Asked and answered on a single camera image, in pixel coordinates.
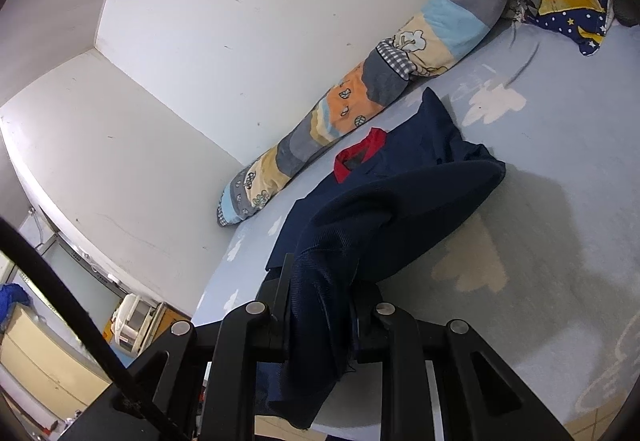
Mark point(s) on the beige storage box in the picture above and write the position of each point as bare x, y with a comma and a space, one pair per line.
60, 378

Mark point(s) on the navy blue jacket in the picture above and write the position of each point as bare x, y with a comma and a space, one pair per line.
389, 198

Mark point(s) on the blue cloth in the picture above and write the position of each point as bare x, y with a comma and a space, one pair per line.
11, 295

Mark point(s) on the long patchwork bolster pillow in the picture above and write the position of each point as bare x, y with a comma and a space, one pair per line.
435, 39

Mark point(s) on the yellow blue star pillow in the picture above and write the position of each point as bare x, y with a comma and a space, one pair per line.
585, 22

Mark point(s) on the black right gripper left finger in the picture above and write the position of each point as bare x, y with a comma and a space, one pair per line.
202, 378

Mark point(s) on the light blue cloud bedsheet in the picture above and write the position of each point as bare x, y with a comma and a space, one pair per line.
464, 267

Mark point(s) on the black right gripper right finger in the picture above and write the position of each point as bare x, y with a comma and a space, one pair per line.
444, 380

